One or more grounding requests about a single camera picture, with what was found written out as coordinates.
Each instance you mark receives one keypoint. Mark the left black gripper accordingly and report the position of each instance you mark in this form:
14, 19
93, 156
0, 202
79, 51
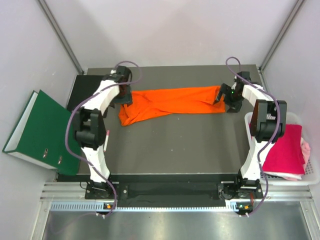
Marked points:
127, 99

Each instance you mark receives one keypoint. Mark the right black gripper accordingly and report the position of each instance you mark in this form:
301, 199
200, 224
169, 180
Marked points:
234, 107

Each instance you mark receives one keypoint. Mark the orange t shirt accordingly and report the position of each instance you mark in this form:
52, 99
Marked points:
154, 103

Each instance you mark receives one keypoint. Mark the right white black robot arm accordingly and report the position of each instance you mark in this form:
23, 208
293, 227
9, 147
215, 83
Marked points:
268, 123

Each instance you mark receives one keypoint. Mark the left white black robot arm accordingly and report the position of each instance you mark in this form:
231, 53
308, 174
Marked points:
89, 128

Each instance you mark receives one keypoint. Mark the pink white marker pen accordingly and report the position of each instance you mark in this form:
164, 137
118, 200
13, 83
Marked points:
106, 140

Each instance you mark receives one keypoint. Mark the black notebook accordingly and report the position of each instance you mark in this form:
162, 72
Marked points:
84, 87

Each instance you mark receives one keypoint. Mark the magenta t shirt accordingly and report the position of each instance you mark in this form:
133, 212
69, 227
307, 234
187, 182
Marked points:
286, 155

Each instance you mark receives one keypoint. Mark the light pink t shirt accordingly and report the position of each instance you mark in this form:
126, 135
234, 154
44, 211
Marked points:
306, 152

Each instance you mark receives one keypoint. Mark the white plastic laundry basket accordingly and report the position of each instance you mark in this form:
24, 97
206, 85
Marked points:
311, 174

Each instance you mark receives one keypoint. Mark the green ring binder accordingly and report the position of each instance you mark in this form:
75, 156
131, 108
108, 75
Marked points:
39, 136

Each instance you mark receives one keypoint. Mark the grey slotted cable duct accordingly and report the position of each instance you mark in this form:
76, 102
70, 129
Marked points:
59, 206

